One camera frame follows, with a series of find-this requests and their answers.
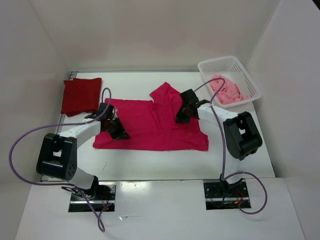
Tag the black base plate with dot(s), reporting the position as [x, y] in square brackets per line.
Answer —
[217, 198]
[106, 196]

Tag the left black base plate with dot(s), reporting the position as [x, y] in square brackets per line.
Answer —
[106, 196]

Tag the light pink t-shirt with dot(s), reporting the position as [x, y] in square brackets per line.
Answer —
[230, 92]

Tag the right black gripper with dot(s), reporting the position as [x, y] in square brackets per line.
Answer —
[179, 118]

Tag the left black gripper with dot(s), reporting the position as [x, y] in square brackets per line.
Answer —
[121, 134]

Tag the red t-shirt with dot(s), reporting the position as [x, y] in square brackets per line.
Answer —
[81, 96]

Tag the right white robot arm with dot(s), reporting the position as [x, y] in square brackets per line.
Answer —
[239, 133]

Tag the white plastic basket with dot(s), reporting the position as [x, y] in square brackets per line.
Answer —
[230, 68]

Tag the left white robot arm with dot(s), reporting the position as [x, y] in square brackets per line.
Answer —
[58, 157]

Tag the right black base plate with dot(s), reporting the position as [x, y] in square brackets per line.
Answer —
[217, 198]

